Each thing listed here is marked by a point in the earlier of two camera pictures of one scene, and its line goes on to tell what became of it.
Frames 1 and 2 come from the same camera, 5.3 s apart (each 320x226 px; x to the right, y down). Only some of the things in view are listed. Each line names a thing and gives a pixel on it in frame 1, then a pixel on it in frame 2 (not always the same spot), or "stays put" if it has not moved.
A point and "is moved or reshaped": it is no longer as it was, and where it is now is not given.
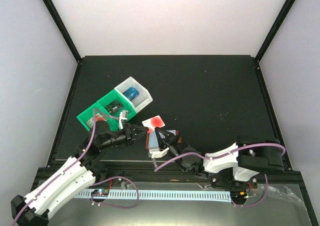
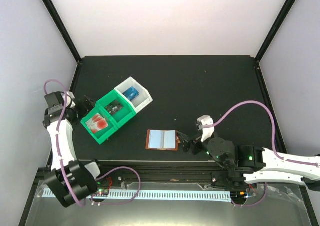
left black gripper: x=129 y=129 to x=88 y=101
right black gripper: x=170 y=138 to x=186 y=145
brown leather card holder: x=151 y=142 stays put
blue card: x=131 y=93 stays put
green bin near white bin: x=112 y=104 stays put
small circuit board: x=100 y=192 stays put
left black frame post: x=59 y=22 stays put
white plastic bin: x=137 y=95 stays put
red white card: x=153 y=123 is moved or reshaped
